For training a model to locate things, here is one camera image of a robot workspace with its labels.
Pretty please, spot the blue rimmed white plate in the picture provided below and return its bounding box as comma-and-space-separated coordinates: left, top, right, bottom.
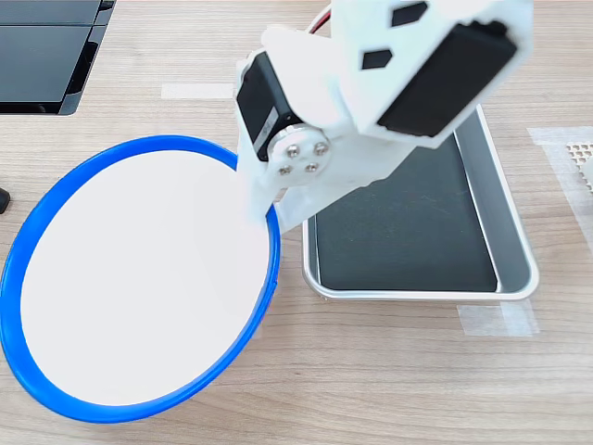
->
0, 133, 282, 425

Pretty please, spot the short clear tape strip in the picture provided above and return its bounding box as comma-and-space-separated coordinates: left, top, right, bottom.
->
160, 83, 237, 100

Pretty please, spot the black tray mat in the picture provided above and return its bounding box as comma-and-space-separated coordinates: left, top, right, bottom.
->
313, 133, 499, 293

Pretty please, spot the steel tray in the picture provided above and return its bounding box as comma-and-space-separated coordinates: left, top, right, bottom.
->
301, 105, 541, 301

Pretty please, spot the wide clear tape patch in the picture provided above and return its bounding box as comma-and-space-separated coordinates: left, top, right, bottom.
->
457, 299, 541, 338

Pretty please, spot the long clear tape band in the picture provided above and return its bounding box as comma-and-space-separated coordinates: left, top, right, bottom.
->
526, 126, 593, 245

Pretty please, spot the black flat device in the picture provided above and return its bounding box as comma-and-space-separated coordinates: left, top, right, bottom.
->
0, 0, 117, 116

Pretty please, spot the pale perforated plate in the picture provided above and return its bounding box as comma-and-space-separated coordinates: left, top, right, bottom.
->
563, 142, 593, 194

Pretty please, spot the red robot cable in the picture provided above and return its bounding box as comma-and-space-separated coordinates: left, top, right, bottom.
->
307, 5, 335, 36

